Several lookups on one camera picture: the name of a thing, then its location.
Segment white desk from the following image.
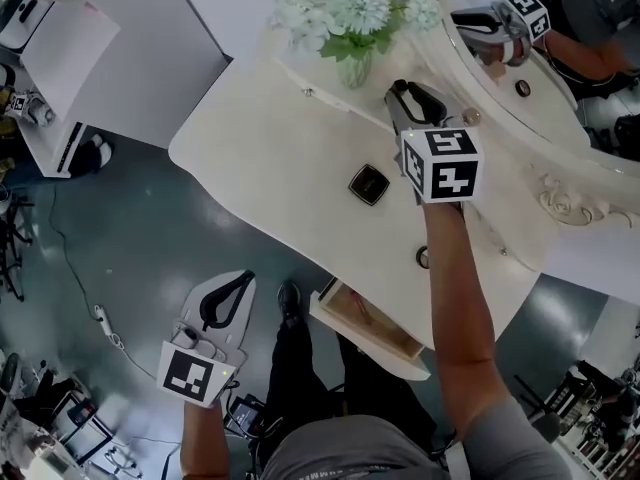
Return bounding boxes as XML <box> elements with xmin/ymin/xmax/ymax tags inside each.
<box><xmin>19</xmin><ymin>0</ymin><xmax>122</xmax><ymax>179</ymax></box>

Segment white shoulder strap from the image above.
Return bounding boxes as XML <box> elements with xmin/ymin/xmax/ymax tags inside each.
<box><xmin>447</xmin><ymin>437</ymin><xmax>470</xmax><ymax>480</ymax></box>

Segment white power strip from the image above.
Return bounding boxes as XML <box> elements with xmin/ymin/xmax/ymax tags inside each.
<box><xmin>93</xmin><ymin>305</ymin><xmax>124</xmax><ymax>349</ymax></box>

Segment person's black trousers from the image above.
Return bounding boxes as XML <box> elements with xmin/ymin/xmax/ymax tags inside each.
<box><xmin>262</xmin><ymin>317</ymin><xmax>436</xmax><ymax>469</ymax></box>

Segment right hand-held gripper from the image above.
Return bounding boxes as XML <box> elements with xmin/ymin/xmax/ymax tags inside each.
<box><xmin>383</xmin><ymin>80</ymin><xmax>486</xmax><ymax>208</ymax></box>

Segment wooden drawer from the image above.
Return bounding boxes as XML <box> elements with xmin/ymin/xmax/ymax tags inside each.
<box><xmin>308</xmin><ymin>276</ymin><xmax>431</xmax><ymax>382</ymax></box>

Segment black device with screen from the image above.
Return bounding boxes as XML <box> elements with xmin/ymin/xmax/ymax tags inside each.
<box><xmin>223</xmin><ymin>394</ymin><xmax>266</xmax><ymax>437</ymax></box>

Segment square black compact case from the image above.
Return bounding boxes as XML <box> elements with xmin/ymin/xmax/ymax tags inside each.
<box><xmin>347</xmin><ymin>163</ymin><xmax>392</xmax><ymax>207</ymax></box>

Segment person's grey printed t-shirt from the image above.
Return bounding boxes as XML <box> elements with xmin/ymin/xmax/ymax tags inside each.
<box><xmin>262</xmin><ymin>397</ymin><xmax>566</xmax><ymax>480</ymax></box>

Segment glass vase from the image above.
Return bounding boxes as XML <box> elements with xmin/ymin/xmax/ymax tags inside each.
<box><xmin>335</xmin><ymin>47</ymin><xmax>375</xmax><ymax>90</ymax></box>

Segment black floor cable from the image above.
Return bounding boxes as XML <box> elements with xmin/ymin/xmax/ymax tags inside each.
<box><xmin>47</xmin><ymin>182</ymin><xmax>101</xmax><ymax>314</ymax></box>

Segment black chair with grey seat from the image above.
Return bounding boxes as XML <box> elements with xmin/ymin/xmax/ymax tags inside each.
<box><xmin>514</xmin><ymin>360</ymin><xmax>621</xmax><ymax>443</ymax></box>

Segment pale flower bouquet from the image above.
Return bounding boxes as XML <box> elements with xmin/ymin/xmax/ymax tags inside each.
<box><xmin>269</xmin><ymin>0</ymin><xmax>444</xmax><ymax>64</ymax></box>

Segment white box with black panel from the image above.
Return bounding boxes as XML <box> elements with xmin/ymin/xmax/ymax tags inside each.
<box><xmin>0</xmin><ymin>0</ymin><xmax>54</xmax><ymax>52</ymax></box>

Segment cream vanity dressing table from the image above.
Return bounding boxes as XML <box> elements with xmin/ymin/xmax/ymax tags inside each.
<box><xmin>167</xmin><ymin>0</ymin><xmax>546</xmax><ymax>354</ymax></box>

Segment oval mirror with white frame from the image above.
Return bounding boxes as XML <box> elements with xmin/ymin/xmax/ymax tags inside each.
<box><xmin>427</xmin><ymin>0</ymin><xmax>640</xmax><ymax>229</ymax></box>

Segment person's black shoe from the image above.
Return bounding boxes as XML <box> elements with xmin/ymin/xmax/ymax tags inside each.
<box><xmin>277</xmin><ymin>280</ymin><xmax>303</xmax><ymax>329</ymax></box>

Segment person's right forearm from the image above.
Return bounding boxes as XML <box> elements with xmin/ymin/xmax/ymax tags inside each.
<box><xmin>422</xmin><ymin>200</ymin><xmax>519</xmax><ymax>442</ymax></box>

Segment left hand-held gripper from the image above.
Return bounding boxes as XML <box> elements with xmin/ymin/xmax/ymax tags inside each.
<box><xmin>156</xmin><ymin>269</ymin><xmax>259</xmax><ymax>409</ymax></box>

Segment person's left forearm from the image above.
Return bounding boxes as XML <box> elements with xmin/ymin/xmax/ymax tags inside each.
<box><xmin>178</xmin><ymin>400</ymin><xmax>231</xmax><ymax>480</ymax></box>

